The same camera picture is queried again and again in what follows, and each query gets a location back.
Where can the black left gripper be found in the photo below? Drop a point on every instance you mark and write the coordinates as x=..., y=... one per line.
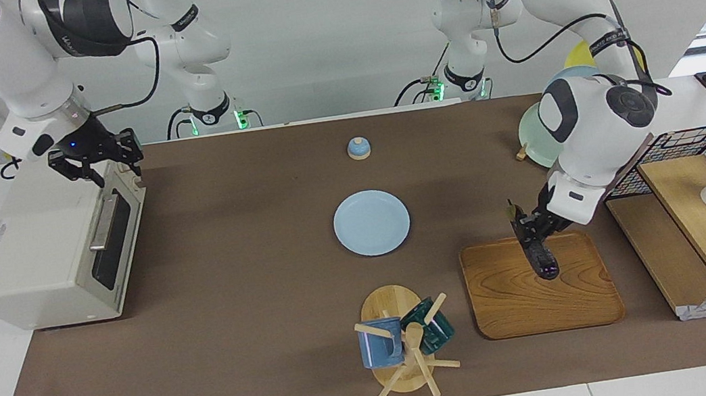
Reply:
x=552, y=216

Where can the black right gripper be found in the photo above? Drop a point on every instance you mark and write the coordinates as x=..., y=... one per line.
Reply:
x=94, y=147

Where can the dark purple eggplant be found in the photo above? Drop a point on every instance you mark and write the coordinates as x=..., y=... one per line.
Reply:
x=544, y=263

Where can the light blue plate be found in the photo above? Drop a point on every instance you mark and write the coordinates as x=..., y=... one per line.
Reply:
x=371, y=223

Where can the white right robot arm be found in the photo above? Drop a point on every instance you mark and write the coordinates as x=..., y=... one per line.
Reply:
x=15, y=65

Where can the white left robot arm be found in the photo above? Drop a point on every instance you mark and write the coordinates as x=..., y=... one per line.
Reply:
x=588, y=119

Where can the white toaster oven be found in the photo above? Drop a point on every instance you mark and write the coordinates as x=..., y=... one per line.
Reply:
x=33, y=254

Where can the wooden serving tray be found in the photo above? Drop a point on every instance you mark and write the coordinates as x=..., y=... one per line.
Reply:
x=531, y=304

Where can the wooden plate rack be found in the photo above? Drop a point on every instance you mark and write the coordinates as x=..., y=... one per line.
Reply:
x=522, y=152

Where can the mint green plate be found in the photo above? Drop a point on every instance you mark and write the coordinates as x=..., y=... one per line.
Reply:
x=534, y=136

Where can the dark green mug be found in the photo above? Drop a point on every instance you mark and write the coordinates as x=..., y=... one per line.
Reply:
x=440, y=333

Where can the pale blue racked plate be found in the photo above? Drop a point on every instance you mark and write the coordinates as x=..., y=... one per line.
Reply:
x=565, y=73

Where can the wooden mug tree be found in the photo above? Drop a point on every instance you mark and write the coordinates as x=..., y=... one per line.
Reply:
x=388, y=302

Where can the yellow plate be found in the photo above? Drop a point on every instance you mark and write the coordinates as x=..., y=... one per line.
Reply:
x=578, y=54

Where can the brown table mat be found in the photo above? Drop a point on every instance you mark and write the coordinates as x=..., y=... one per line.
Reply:
x=238, y=308

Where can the small blue bell wooden base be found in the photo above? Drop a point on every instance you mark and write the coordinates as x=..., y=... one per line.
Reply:
x=359, y=149

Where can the blue mug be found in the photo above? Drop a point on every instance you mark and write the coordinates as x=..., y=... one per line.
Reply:
x=378, y=350

